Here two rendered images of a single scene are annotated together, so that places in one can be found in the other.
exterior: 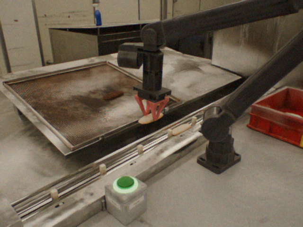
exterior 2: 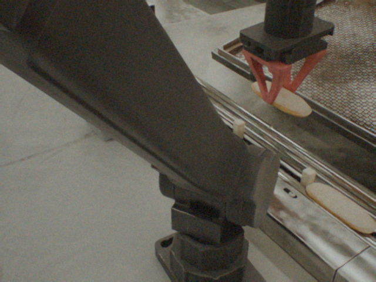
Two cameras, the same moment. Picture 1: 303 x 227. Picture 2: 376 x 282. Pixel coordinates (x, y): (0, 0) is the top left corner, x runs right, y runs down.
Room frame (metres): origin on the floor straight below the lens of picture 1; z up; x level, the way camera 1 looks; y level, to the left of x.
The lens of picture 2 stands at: (0.72, -0.52, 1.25)
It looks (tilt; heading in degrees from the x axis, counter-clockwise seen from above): 37 degrees down; 101
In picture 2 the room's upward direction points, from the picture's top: straight up
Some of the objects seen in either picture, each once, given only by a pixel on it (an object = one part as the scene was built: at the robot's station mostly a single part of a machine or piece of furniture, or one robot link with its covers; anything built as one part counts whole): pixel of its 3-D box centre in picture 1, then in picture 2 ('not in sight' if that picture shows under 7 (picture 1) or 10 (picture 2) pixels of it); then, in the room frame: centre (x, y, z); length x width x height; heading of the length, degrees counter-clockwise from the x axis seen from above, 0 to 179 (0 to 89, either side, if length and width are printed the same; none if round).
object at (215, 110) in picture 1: (215, 126); (214, 184); (0.68, -0.18, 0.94); 0.09 x 0.05 x 0.10; 74
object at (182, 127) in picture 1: (181, 128); (339, 204); (0.82, -0.10, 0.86); 0.10 x 0.04 x 0.01; 136
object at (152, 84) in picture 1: (152, 82); (289, 13); (0.73, 0.00, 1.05); 0.10 x 0.07 x 0.07; 47
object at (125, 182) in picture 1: (125, 184); not in sight; (0.47, 0.06, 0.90); 0.04 x 0.04 x 0.02
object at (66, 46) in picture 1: (135, 57); not in sight; (3.59, 0.24, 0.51); 1.93 x 1.05 x 1.02; 136
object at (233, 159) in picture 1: (220, 149); (209, 249); (0.68, -0.20, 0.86); 0.12 x 0.09 x 0.08; 130
